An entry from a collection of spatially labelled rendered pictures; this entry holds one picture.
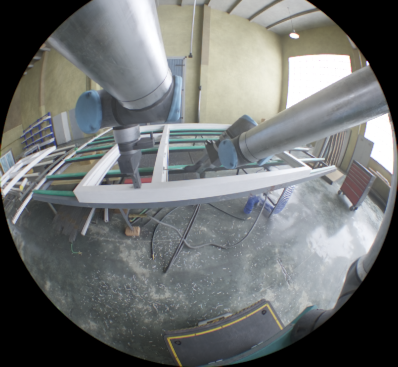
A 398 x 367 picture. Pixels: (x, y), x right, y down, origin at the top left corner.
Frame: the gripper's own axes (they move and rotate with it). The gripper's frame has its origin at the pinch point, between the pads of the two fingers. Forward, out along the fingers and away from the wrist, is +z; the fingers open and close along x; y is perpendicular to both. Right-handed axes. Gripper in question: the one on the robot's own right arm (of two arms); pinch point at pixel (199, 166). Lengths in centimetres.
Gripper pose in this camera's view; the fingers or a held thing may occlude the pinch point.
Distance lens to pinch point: 62.3
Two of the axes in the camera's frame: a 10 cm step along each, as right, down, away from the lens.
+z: -6.7, 5.8, 4.6
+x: 1.9, 7.4, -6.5
